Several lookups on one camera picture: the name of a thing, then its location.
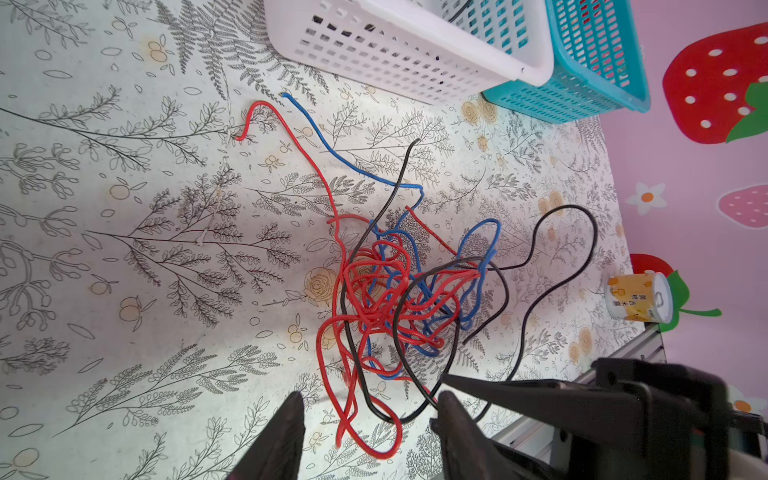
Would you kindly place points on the middle white plastic basket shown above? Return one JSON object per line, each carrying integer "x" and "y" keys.
{"x": 431, "y": 51}

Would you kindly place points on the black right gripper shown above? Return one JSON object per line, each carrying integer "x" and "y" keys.
{"x": 637, "y": 420}

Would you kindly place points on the teal plastic basket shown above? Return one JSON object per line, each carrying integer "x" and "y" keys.
{"x": 597, "y": 66}

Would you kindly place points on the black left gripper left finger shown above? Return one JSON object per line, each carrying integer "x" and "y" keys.
{"x": 276, "y": 452}

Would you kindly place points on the yellow can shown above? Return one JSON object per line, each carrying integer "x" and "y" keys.
{"x": 645, "y": 297}

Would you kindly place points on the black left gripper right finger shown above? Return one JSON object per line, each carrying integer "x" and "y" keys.
{"x": 466, "y": 453}

